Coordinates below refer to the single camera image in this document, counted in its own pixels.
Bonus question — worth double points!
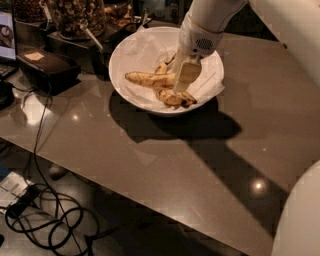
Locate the left glass jar of snacks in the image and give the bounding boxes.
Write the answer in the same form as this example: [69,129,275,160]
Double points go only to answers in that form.
[13,0,45,22]

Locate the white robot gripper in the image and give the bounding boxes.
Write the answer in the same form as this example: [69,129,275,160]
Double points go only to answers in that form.
[171,12,224,92]

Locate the right glass jar of snacks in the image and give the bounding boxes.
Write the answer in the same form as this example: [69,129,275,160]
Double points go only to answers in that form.
[103,0,134,27]

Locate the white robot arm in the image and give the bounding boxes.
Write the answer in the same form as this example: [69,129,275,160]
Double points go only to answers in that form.
[174,0,320,256]

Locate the white ceramic bowl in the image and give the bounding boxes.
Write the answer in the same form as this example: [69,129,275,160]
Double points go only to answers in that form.
[108,26,225,117]

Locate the black power adapter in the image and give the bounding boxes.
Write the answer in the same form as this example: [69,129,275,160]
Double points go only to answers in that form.
[6,185,40,219]

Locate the glass jar of nuts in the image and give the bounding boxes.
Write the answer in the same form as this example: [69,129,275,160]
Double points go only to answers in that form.
[47,0,106,40]

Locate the black cable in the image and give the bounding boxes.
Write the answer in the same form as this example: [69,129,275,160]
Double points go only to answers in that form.
[4,84,101,256]

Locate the black box device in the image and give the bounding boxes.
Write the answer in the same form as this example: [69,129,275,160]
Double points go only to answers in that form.
[17,48,81,96]

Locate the white paper on floor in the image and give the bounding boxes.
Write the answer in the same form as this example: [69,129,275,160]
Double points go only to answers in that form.
[0,172,32,214]

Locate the spotted yellow banana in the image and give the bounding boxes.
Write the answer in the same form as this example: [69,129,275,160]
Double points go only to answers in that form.
[125,72,175,89]

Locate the glass jar of snacks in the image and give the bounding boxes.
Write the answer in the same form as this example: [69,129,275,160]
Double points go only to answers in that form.
[13,0,45,22]
[103,0,134,27]

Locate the black round object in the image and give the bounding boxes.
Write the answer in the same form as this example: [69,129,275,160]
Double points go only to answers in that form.
[0,80,15,110]

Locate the white paper liner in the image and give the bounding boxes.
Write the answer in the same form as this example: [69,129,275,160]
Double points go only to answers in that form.
[118,26,225,109]

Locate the left rear yellow banana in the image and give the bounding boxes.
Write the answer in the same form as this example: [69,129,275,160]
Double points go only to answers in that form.
[155,55,175,74]

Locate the laptop computer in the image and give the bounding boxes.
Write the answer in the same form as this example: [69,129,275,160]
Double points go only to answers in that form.
[0,0,18,79]

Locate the serving tongs in jar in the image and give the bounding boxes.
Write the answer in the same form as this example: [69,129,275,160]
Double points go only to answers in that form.
[79,23,104,52]

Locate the dark tray stand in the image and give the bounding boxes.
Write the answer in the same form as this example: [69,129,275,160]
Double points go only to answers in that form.
[15,16,141,78]

